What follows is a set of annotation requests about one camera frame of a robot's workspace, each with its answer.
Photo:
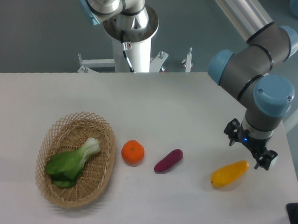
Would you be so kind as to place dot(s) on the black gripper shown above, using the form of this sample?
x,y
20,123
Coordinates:
x,y
257,147

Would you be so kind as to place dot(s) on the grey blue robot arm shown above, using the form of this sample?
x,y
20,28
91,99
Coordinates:
x,y
245,76

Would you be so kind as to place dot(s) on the woven wicker basket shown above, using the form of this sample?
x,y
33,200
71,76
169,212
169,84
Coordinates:
x,y
68,134

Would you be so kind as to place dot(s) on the green bok choy vegetable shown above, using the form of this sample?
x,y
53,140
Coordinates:
x,y
65,168

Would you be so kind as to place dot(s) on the yellow mango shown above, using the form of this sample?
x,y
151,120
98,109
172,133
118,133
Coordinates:
x,y
229,174

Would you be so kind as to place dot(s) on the purple sweet potato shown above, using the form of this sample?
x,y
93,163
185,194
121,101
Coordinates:
x,y
169,161

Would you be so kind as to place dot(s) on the black device at table edge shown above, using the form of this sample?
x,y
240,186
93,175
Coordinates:
x,y
292,211

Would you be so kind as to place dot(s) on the orange tangerine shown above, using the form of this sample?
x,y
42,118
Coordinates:
x,y
132,152

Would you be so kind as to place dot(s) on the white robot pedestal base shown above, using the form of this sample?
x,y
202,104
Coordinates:
x,y
131,37

